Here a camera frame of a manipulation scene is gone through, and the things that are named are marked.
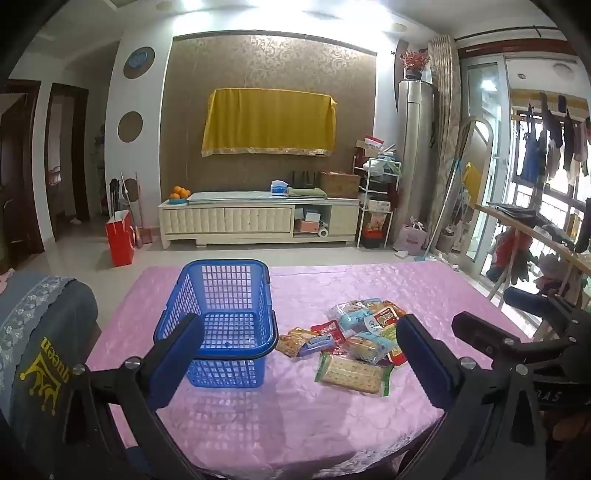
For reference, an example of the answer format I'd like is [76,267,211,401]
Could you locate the clothes drying rack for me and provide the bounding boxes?
[475,203,591,333]

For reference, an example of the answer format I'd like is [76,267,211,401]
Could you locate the blue-trimmed bun packet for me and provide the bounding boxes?
[344,332,393,363]

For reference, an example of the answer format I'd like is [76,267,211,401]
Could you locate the green-edged cracker packet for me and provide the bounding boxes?
[315,353,394,398]

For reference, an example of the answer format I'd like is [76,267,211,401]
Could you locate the yellow snack packet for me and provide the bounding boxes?
[276,328,315,358]

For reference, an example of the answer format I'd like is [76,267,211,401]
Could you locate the dark wooden door frame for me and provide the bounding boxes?
[46,83,90,241]

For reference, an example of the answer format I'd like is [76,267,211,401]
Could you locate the large red yellow packet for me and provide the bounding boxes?
[372,302,407,333]

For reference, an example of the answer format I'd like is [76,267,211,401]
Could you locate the red flower vase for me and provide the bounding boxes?
[399,50,431,81]

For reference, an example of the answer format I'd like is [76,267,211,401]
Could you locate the dark wooden door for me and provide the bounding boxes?
[0,79,42,273]

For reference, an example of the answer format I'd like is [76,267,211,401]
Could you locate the standing air conditioner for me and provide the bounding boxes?
[398,79,435,250]

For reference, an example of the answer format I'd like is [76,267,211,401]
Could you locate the pink shopping bag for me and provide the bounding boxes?
[398,222,428,252]

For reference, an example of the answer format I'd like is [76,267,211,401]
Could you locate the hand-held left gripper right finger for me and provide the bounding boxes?
[396,314,548,480]

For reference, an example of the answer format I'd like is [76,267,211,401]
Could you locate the light blue snack packet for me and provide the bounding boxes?
[335,307,384,335]

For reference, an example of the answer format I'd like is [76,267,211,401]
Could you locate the hanging laundry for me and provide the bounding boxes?
[517,92,591,185]

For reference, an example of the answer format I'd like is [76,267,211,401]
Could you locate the blue plastic basket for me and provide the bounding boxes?
[154,259,279,388]

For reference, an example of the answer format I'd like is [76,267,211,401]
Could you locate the red paper bag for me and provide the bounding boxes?
[105,209,137,267]

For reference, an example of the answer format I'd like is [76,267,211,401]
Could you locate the clear cracker packet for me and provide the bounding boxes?
[331,299,370,317]

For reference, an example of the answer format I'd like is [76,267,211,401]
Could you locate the patterned beige curtain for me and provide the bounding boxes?
[427,34,462,250]

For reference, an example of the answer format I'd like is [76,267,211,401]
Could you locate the small red snack packet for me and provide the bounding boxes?
[311,320,347,342]

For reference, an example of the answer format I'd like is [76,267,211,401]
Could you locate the blue-handled mop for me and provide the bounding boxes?
[425,157,462,261]

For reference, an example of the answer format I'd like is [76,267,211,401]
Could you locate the yellow cloth cover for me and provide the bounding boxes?
[202,88,338,158]

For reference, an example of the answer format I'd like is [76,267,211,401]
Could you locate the cream TV cabinet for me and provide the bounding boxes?
[158,189,361,250]

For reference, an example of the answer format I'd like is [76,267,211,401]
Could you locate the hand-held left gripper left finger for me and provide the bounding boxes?
[60,313,206,480]

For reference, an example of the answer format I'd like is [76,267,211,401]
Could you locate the pink tablecloth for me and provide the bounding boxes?
[85,263,536,480]

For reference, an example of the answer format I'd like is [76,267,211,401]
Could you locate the round brown wall decor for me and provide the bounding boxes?
[117,111,144,143]

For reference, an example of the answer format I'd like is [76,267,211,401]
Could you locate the grey chair cover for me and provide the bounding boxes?
[0,272,100,480]

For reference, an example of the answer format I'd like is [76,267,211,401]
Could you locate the white metal shelf rack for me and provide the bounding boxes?
[353,157,400,250]

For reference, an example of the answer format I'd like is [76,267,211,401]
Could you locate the glass balcony door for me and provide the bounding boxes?
[462,55,509,278]

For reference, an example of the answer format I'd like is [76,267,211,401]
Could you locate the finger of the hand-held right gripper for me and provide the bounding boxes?
[504,287,578,324]
[451,311,532,365]

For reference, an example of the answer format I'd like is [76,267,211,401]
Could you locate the purple-blue biscuit tube packet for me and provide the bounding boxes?
[298,335,335,357]

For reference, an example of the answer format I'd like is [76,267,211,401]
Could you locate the round blue wall decor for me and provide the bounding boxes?
[123,46,155,80]

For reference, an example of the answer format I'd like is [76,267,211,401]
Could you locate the red printed bag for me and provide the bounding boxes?
[360,212,391,247]

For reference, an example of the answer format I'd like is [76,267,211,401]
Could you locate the pile of clothes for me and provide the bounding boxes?
[487,226,541,284]

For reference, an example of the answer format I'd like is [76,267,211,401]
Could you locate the standing mirror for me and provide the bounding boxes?
[455,117,495,278]

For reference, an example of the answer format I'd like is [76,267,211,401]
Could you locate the cardboard box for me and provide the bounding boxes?
[318,171,361,199]

